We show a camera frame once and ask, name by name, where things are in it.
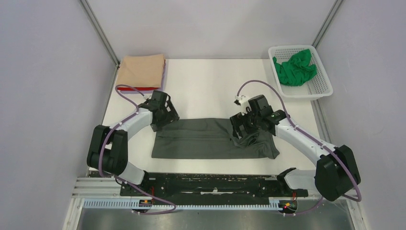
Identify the right aluminium corner post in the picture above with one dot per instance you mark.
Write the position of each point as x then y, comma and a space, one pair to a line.
327, 22

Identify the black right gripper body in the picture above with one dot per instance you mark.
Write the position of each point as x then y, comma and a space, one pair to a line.
250, 120

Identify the dark grey t-shirt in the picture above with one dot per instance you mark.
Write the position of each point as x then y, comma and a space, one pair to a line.
210, 139

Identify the beige folded t-shirt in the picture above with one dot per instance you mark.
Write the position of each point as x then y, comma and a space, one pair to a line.
141, 71

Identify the red folded t-shirt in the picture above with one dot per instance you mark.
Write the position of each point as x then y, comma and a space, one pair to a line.
143, 89

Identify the white plastic laundry basket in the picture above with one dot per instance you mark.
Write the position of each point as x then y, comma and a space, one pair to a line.
319, 86

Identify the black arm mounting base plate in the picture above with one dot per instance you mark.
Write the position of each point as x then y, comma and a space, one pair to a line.
211, 199

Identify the green crumpled t-shirt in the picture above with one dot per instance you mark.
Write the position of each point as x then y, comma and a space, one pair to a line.
297, 70

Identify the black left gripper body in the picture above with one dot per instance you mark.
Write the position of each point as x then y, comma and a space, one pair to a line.
166, 117

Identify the aluminium frame rail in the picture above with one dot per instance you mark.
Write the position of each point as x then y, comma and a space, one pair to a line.
95, 187

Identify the aluminium corner post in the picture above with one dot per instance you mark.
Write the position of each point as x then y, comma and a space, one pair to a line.
327, 22
99, 31

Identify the white slotted cable duct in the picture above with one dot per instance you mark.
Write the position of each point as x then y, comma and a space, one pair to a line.
137, 204

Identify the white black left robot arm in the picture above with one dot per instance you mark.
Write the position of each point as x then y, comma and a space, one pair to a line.
108, 151

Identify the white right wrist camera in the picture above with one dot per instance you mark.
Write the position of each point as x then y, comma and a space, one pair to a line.
243, 103

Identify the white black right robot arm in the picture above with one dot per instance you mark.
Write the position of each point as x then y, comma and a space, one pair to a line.
336, 170

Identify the left aluminium corner post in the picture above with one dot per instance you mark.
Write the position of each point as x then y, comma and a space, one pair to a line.
99, 31

